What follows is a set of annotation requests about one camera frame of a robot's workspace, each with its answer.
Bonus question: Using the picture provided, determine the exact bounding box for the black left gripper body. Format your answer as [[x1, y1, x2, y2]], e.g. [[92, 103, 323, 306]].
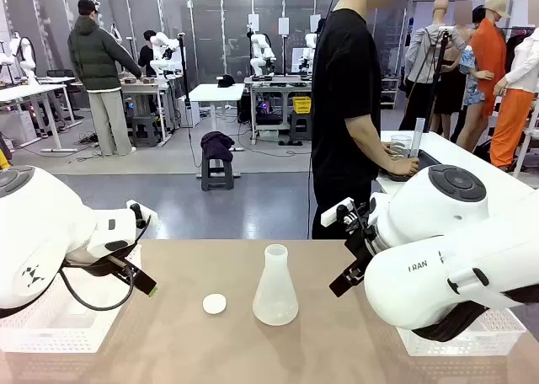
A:
[[66, 243, 142, 276]]

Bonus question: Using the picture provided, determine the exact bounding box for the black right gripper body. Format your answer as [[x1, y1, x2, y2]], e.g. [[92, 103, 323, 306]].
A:
[[344, 209, 382, 275]]

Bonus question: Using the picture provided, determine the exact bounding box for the translucent plastic Erlenmeyer flask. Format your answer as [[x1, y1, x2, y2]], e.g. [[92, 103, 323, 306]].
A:
[[252, 243, 300, 327]]

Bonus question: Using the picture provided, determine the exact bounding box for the white round flask cap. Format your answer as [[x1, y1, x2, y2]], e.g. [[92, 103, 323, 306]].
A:
[[202, 293, 227, 316]]

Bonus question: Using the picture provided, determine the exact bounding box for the clear plastic measuring jug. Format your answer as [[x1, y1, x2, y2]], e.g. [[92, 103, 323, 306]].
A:
[[390, 134, 414, 158]]

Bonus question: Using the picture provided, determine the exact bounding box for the person's right forearm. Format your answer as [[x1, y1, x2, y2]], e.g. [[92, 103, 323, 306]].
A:
[[351, 133, 395, 177]]

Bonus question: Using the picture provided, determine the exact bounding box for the person's right hand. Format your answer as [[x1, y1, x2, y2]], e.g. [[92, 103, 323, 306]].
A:
[[385, 150, 421, 178]]

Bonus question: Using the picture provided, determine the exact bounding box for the white perforated plastic basket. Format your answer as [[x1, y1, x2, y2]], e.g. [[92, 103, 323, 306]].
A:
[[0, 243, 142, 354], [395, 307, 528, 358]]

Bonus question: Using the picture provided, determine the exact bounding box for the black tray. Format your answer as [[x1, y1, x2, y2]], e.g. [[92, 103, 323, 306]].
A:
[[378, 149, 443, 183]]

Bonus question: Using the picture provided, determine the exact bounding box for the grey plastic step stool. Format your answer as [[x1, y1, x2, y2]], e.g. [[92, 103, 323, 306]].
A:
[[288, 112, 313, 143], [131, 114, 162, 147], [200, 150, 235, 192]]

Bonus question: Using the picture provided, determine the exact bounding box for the person in black T-shirt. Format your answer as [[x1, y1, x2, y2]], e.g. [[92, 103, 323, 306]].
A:
[[310, 0, 409, 240]]

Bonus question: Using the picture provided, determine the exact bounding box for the dark crumpled cloth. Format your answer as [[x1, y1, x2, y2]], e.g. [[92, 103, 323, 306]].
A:
[[200, 131, 236, 163]]

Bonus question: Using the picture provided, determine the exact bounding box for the white shoe rack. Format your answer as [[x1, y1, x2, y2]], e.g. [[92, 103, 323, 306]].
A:
[[380, 77, 400, 110]]

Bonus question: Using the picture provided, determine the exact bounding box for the mannequin in black dress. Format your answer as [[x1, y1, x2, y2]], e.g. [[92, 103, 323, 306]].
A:
[[432, 0, 475, 126]]

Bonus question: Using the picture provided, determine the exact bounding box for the black office chair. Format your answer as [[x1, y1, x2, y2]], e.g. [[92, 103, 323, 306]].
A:
[[45, 68, 85, 120]]

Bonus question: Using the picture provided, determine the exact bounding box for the white desk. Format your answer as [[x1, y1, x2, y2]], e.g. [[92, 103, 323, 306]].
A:
[[189, 83, 246, 133], [0, 83, 79, 154]]

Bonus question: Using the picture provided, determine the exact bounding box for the mannequin in orange trousers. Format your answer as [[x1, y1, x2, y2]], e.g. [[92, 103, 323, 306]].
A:
[[489, 24, 539, 170]]

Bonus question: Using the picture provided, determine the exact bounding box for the black light stand pole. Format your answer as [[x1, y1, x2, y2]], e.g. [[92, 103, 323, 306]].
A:
[[176, 32, 193, 129]]

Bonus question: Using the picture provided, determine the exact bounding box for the mannequin in blue floral dress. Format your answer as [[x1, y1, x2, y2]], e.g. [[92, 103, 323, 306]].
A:
[[456, 5, 494, 152]]

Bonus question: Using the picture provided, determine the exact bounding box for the man in green puffer jacket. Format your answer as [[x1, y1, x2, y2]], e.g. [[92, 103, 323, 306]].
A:
[[67, 0, 143, 157]]

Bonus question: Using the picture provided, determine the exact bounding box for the person in black with cap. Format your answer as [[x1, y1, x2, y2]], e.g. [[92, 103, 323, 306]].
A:
[[137, 29, 159, 78]]

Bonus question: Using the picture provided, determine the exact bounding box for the bald mannequin in grey hoodie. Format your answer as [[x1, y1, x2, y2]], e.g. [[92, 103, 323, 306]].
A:
[[403, 0, 468, 132]]

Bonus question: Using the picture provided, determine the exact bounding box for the capped mannequin in orange dress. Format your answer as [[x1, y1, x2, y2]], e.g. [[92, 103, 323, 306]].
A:
[[467, 0, 512, 120]]

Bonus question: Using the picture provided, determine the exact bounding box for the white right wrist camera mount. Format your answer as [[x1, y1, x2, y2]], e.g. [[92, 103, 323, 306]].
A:
[[320, 197, 355, 229]]

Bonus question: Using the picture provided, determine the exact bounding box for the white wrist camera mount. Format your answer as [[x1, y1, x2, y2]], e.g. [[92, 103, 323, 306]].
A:
[[125, 199, 160, 236], [320, 197, 355, 229]]

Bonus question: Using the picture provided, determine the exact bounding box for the thin black left gripper cable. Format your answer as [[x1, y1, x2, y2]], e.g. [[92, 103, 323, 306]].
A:
[[58, 268, 138, 312]]

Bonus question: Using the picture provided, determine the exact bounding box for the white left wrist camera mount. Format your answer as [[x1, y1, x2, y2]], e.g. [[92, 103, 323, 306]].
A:
[[125, 199, 160, 236]]

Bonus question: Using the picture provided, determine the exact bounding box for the thick black right arm hose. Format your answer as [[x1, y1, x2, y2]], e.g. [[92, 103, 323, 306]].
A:
[[412, 282, 539, 343]]

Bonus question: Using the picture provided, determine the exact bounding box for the metal frame workbench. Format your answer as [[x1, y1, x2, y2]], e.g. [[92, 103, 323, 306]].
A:
[[120, 77, 187, 143], [244, 77, 315, 146]]

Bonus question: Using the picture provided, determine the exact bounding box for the black camera tripod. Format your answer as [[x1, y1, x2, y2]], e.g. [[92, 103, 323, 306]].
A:
[[406, 25, 454, 133]]

